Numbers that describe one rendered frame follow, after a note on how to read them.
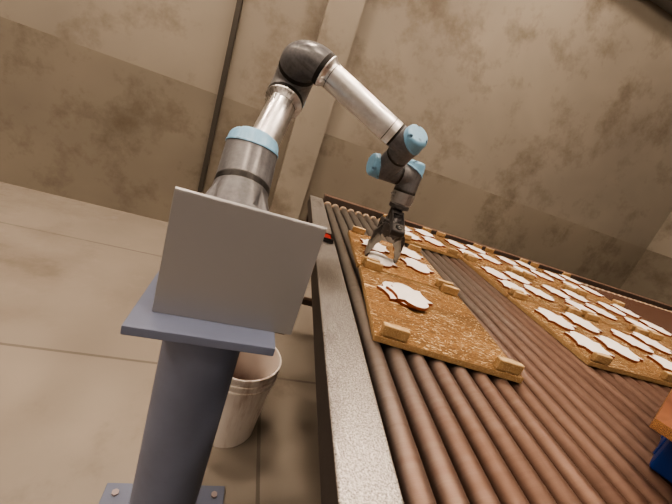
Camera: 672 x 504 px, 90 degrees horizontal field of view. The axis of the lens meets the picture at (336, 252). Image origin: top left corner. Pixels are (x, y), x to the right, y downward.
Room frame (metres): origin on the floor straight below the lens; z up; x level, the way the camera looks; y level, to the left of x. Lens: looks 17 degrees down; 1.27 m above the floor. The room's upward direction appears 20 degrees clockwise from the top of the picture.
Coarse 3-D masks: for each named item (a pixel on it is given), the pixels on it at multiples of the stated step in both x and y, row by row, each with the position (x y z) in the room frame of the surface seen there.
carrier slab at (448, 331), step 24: (432, 288) 1.05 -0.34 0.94; (384, 312) 0.74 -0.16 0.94; (408, 312) 0.79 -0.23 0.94; (432, 312) 0.85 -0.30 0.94; (456, 312) 0.91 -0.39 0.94; (384, 336) 0.63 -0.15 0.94; (432, 336) 0.70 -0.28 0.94; (456, 336) 0.75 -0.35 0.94; (480, 336) 0.80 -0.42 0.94; (456, 360) 0.64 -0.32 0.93; (480, 360) 0.67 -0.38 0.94
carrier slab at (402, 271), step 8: (352, 232) 1.41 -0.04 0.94; (352, 240) 1.28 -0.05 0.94; (352, 248) 1.21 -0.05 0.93; (360, 248) 1.21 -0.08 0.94; (392, 248) 1.38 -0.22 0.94; (360, 256) 1.11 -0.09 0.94; (392, 256) 1.26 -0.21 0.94; (400, 256) 1.30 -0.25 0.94; (360, 264) 1.04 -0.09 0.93; (400, 264) 1.19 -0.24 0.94; (392, 272) 1.06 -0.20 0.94; (400, 272) 1.09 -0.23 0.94; (408, 272) 1.13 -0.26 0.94; (416, 272) 1.16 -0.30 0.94; (416, 280) 1.07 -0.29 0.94; (424, 280) 1.10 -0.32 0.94; (432, 280) 1.13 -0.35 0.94
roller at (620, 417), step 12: (468, 276) 1.44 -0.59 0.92; (480, 288) 1.32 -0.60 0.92; (492, 300) 1.22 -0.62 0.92; (504, 312) 1.13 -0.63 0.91; (516, 324) 1.06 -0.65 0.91; (528, 336) 0.99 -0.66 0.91; (540, 348) 0.93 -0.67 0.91; (576, 372) 0.83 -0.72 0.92; (588, 384) 0.78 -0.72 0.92; (600, 396) 0.74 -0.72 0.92; (612, 408) 0.70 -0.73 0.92; (624, 420) 0.67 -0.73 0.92; (636, 432) 0.64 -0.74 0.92; (648, 444) 0.61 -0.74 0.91
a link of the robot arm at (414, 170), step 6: (408, 162) 1.15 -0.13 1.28; (414, 162) 1.15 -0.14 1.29; (420, 162) 1.15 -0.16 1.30; (408, 168) 1.14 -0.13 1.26; (414, 168) 1.14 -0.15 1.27; (420, 168) 1.15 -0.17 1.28; (408, 174) 1.13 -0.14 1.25; (414, 174) 1.14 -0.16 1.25; (420, 174) 1.15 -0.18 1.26; (402, 180) 1.13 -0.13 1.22; (408, 180) 1.14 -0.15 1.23; (414, 180) 1.14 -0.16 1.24; (420, 180) 1.17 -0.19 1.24; (396, 186) 1.16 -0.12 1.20; (402, 186) 1.14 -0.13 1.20; (408, 186) 1.14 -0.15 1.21; (414, 186) 1.15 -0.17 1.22; (408, 192) 1.14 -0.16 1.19; (414, 192) 1.15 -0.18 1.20
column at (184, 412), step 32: (128, 320) 0.49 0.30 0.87; (160, 320) 0.52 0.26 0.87; (192, 320) 0.55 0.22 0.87; (160, 352) 0.59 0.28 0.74; (192, 352) 0.56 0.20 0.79; (224, 352) 0.59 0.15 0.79; (256, 352) 0.54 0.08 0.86; (160, 384) 0.57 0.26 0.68; (192, 384) 0.56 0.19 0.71; (224, 384) 0.61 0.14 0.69; (160, 416) 0.56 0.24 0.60; (192, 416) 0.57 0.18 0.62; (160, 448) 0.56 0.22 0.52; (192, 448) 0.58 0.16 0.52; (160, 480) 0.56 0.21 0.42; (192, 480) 0.60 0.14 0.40
